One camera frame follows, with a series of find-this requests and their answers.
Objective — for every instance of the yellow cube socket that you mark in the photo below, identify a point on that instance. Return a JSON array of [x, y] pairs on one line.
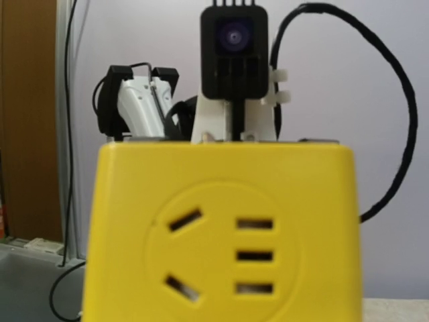
[[224, 232]]

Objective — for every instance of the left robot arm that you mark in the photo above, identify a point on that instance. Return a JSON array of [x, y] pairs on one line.
[[136, 102]]

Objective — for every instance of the brown wooden cabinet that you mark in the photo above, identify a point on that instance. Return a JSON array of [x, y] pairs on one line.
[[28, 119]]

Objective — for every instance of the grey plastic bin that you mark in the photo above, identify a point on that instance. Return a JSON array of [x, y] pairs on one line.
[[27, 276]]

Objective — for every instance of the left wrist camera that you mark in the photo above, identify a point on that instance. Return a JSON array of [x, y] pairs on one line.
[[237, 100]]

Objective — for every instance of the left aluminium frame post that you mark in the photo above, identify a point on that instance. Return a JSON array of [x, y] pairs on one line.
[[65, 63]]

